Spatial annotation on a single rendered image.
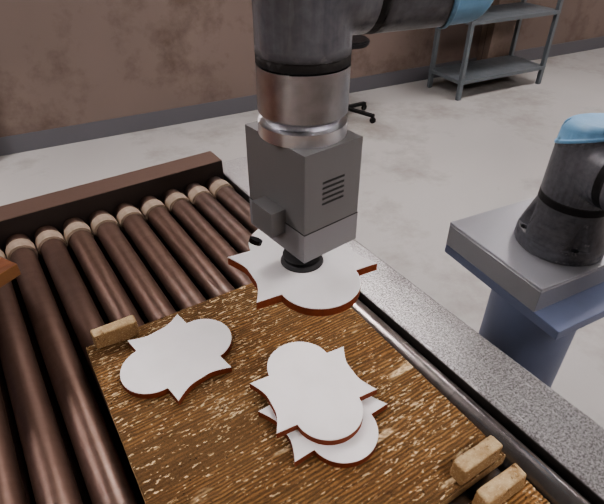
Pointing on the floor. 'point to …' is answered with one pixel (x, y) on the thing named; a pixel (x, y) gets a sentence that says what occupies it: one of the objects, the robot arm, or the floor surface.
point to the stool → (363, 101)
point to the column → (547, 319)
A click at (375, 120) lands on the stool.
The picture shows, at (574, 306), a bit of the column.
